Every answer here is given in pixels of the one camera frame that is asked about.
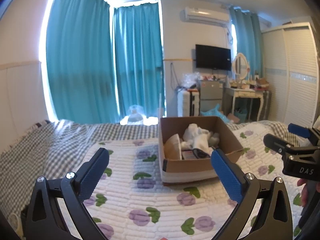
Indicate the clear plastic bag pile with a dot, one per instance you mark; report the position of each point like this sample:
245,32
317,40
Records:
190,80

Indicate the white louvred wardrobe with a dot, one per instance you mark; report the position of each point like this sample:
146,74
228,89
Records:
291,67

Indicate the floral white quilt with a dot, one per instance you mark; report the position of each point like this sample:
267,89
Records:
131,202

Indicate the teal curtain middle panel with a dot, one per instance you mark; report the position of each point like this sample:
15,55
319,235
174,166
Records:
139,58

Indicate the teal curtain left panel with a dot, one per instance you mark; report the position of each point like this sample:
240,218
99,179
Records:
80,61

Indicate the brown cardboard box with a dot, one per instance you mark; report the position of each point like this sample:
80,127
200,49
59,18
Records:
187,171

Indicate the white suitcase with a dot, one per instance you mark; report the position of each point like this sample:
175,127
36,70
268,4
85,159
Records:
188,103

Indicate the white packet blue label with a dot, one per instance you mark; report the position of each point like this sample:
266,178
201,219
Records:
194,154

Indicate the silver mini fridge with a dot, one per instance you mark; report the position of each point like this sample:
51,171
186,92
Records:
211,95

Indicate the roll of tape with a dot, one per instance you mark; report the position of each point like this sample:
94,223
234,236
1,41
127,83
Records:
16,224

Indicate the white face mask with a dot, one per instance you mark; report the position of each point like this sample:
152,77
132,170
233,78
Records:
172,148

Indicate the black wall television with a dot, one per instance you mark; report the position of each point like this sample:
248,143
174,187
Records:
214,58

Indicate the teal curtain right window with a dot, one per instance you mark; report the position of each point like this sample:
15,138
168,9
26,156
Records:
249,38

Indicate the person's hand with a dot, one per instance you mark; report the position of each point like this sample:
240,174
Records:
304,193

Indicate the teal laundry basket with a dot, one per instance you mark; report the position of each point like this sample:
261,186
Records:
241,115

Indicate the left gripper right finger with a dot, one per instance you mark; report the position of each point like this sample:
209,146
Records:
274,219

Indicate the oval white vanity mirror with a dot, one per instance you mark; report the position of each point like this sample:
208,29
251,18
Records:
240,66

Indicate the white wall air conditioner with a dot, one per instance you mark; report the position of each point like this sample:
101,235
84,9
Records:
206,16

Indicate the blue plastic bag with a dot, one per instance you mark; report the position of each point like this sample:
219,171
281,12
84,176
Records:
215,112

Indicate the teal curtain panel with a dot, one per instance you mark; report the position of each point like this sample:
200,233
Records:
80,61
139,58

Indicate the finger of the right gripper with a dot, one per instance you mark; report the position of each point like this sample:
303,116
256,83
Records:
299,130
276,144

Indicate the white towel green band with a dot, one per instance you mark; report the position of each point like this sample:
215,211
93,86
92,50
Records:
195,137

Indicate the grey checked bed sheet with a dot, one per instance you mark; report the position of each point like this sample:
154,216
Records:
47,150

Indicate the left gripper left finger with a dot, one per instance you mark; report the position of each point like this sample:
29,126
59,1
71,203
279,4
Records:
44,217

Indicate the large clear water bottle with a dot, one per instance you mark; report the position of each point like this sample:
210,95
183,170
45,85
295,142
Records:
135,115

